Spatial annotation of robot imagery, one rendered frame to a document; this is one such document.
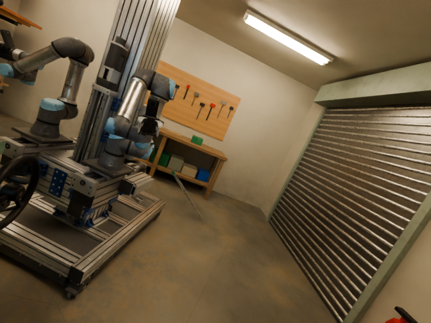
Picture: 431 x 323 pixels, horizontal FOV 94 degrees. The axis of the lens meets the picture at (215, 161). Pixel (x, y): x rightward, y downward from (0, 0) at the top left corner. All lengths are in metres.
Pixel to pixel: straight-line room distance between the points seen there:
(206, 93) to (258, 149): 1.53
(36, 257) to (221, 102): 3.34
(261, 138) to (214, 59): 1.75
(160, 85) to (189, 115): 2.71
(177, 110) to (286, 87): 2.17
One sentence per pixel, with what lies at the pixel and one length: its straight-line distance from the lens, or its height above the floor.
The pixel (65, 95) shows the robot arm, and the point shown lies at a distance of 1.75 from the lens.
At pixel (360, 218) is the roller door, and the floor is 1.01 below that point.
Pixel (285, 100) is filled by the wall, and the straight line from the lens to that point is 4.38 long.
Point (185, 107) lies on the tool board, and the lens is 3.97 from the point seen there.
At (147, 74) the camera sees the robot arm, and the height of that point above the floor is 1.42.
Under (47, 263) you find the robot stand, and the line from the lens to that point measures 1.69.
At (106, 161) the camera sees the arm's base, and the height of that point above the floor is 0.86.
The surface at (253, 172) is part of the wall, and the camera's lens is 4.34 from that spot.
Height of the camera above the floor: 1.33
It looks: 10 degrees down
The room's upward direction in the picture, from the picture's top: 24 degrees clockwise
